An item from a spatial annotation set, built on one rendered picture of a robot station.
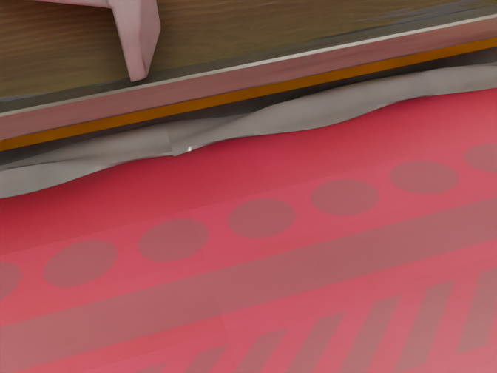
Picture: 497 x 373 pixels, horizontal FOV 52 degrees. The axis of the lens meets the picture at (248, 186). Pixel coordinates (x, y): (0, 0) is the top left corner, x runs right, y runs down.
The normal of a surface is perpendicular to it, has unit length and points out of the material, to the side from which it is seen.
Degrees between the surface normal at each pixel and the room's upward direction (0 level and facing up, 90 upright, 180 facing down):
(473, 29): 92
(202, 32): 92
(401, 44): 92
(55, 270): 0
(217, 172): 0
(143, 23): 110
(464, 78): 35
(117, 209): 0
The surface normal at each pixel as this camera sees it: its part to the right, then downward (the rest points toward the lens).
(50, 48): 0.25, 0.49
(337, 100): 0.10, -0.37
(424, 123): -0.12, -0.86
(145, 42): 0.90, 0.39
